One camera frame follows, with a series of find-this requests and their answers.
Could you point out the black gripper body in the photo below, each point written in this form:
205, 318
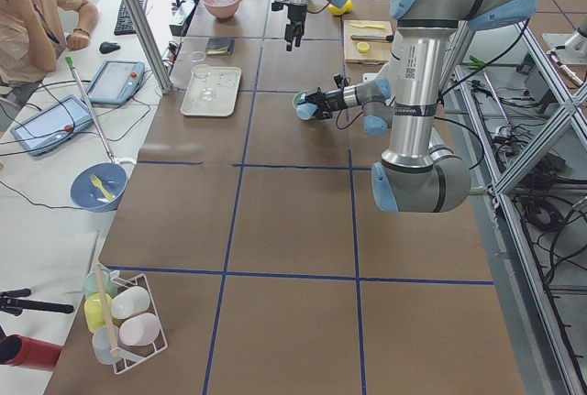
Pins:
293, 13
333, 100

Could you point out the light blue plastic cup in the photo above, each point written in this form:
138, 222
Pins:
306, 111

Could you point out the green ceramic bowl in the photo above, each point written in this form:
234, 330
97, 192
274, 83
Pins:
299, 99

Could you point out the pink bowl of ice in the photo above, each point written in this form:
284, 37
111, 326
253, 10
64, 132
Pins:
222, 9

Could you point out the blue bowl with fork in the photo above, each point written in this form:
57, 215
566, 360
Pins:
99, 188

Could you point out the yellow lemon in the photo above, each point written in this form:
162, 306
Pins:
341, 11

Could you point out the half lemon slice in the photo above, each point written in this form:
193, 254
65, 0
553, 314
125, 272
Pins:
363, 47

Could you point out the wooden cutting board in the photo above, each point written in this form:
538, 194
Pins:
380, 51

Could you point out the yellow plastic knife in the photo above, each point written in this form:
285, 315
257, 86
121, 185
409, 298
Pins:
370, 26

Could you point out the grey folded cloth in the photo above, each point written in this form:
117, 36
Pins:
219, 46

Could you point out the wine glass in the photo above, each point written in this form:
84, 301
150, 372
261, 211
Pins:
201, 72

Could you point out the cream bear serving tray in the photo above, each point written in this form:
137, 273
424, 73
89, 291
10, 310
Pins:
225, 80

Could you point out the teach pendant tablet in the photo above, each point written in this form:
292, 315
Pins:
116, 81
52, 126

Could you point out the black computer mouse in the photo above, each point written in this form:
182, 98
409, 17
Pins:
107, 47

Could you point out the seated person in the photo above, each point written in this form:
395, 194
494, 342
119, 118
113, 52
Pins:
34, 33

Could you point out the black tripod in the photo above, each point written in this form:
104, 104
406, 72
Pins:
16, 301

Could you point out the red cylinder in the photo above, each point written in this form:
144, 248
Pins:
26, 352

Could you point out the white wire cup rack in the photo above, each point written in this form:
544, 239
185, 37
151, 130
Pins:
122, 317

